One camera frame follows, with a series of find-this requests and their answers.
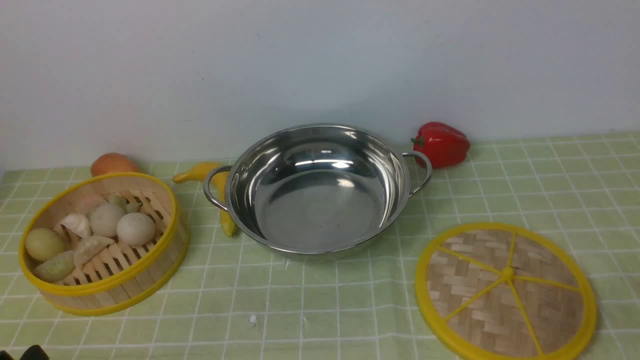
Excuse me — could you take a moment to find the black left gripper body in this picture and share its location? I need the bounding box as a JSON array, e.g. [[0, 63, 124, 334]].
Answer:
[[19, 345, 50, 360]]

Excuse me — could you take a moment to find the bamboo steamer basket yellow rim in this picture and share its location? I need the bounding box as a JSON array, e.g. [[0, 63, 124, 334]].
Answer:
[[18, 172, 189, 317]]

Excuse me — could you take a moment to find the woven bamboo steamer lid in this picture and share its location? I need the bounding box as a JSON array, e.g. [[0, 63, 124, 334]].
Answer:
[[414, 222, 598, 360]]

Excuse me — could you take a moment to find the stainless steel pot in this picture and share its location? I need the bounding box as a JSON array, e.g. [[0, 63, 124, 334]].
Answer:
[[202, 123, 434, 256]]

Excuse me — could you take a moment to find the green dumpling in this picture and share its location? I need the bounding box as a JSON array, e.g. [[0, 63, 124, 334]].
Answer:
[[33, 250, 75, 283]]

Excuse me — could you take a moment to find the yellow-green round bun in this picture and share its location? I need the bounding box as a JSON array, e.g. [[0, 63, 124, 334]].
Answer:
[[25, 228, 66, 263]]

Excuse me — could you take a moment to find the white crescent dumpling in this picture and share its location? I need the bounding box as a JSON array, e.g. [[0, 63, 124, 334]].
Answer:
[[73, 235, 115, 270]]

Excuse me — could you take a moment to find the white pleated dumpling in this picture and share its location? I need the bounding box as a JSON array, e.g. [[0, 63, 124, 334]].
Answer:
[[59, 213, 93, 239]]

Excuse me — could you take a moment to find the pale round bun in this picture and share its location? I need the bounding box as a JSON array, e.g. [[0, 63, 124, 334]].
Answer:
[[87, 203, 126, 238]]

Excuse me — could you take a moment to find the white round bun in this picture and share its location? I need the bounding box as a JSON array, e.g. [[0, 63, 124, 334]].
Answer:
[[116, 212, 156, 247]]

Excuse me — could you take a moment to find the green checked tablecloth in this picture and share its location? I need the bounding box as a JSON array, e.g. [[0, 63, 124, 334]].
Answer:
[[0, 131, 640, 360]]

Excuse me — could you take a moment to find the yellow banana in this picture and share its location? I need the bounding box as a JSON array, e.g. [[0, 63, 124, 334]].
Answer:
[[172, 161, 238, 237]]

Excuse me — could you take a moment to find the red bell pepper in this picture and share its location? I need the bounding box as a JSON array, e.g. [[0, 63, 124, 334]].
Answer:
[[410, 121, 471, 169]]

